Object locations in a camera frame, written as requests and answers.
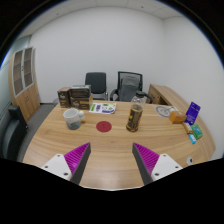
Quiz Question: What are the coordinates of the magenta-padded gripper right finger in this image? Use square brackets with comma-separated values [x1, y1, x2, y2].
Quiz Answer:
[132, 142, 183, 186]

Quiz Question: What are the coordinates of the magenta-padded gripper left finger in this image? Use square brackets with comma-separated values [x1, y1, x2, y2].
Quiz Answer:
[41, 142, 92, 186]

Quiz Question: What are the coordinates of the clear bottle with black cap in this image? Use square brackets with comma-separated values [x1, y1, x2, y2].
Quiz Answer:
[125, 90, 148, 133]

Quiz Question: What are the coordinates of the white ceramic mug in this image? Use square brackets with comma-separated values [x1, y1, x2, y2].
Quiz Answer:
[62, 107, 86, 131]

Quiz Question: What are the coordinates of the flat round red coaster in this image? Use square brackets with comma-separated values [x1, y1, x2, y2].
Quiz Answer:
[95, 120, 113, 133]

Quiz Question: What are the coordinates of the small blue packet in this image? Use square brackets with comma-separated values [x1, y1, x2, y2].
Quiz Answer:
[188, 133, 198, 145]

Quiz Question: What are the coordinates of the small tan packet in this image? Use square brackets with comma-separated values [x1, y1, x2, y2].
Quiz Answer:
[181, 121, 194, 135]

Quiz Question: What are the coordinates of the green box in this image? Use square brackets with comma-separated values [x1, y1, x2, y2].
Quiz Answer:
[190, 124, 204, 140]

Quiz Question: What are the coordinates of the brown box with orange stripe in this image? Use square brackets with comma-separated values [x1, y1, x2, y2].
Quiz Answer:
[69, 93, 94, 111]

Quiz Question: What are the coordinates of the white sticker sheet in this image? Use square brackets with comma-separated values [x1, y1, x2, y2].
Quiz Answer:
[88, 102, 117, 115]

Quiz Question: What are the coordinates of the small dark brown box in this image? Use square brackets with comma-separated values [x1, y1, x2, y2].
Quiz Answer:
[56, 86, 72, 109]

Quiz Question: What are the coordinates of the purple box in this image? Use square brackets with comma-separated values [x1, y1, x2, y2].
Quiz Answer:
[184, 101, 202, 126]

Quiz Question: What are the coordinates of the black armchair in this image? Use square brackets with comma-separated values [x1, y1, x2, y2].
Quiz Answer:
[0, 103, 29, 161]

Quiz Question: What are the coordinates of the wooden side desk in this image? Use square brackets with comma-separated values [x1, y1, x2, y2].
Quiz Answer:
[146, 83, 188, 111]

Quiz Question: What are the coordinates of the black mesh chair, grey back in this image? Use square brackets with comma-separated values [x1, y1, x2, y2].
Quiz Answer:
[109, 70, 154, 104]

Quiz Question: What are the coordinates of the wooden shelf cabinet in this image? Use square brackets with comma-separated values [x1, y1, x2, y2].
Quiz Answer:
[8, 46, 41, 123]

